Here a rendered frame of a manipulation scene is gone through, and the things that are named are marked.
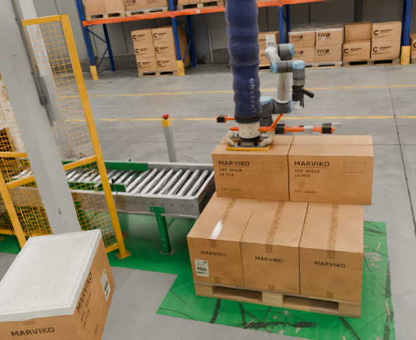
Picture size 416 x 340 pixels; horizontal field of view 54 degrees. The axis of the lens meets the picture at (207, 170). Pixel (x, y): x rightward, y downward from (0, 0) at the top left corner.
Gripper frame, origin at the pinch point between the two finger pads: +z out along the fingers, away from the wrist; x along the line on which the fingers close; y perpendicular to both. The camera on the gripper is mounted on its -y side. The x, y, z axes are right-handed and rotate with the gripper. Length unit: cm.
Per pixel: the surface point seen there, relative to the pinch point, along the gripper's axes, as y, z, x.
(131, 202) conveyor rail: 144, 69, 35
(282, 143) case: 16.8, 27.2, -1.0
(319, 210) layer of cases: -15, 67, 33
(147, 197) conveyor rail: 126, 63, 36
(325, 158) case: -18.7, 29.7, 20.9
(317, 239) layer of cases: -17, 67, 70
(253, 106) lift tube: 35.7, -7.0, 9.0
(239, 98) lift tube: 45.8, -14.1, 10.7
